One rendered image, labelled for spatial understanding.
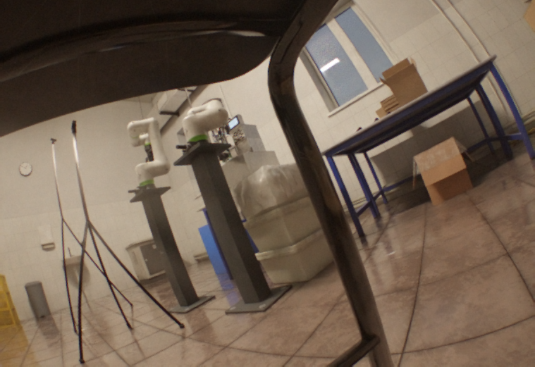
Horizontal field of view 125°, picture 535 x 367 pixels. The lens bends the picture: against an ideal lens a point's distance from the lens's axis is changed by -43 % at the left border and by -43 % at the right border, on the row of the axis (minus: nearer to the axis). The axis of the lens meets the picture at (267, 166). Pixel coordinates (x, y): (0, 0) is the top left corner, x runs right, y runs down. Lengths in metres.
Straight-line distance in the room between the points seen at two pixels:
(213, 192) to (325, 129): 2.41
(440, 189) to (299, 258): 1.16
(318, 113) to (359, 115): 0.60
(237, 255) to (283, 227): 0.30
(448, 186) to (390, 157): 1.42
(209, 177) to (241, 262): 0.49
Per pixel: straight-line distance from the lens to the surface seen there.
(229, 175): 2.23
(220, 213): 1.33
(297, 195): 1.52
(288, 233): 1.38
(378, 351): 0.29
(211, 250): 2.91
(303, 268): 1.42
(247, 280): 1.36
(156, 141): 2.11
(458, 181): 1.97
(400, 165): 3.22
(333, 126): 3.43
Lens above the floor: 0.43
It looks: 11 degrees up
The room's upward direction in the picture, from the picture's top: 22 degrees counter-clockwise
